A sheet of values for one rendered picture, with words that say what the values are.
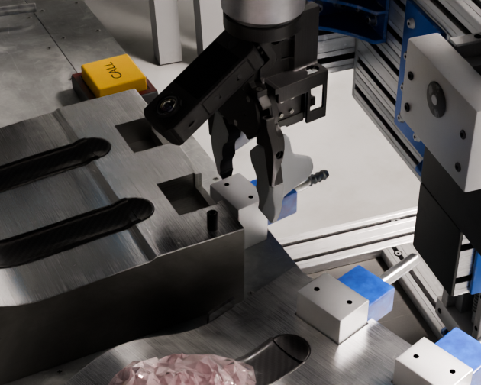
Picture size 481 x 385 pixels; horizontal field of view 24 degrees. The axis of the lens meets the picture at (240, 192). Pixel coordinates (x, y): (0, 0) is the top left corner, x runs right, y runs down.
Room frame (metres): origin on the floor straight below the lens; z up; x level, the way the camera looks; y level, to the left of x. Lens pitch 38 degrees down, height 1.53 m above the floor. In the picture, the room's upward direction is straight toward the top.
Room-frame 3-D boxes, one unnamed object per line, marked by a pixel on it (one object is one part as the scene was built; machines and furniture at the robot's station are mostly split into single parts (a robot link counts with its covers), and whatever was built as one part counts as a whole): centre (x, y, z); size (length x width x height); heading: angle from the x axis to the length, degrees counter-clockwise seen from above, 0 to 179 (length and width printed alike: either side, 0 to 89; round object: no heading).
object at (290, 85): (0.89, -0.03, 0.99); 0.09 x 0.08 x 0.12; 125
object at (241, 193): (0.89, -0.04, 0.83); 0.13 x 0.05 x 0.05; 125
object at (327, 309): (0.72, -0.11, 0.86); 0.13 x 0.05 x 0.05; 134
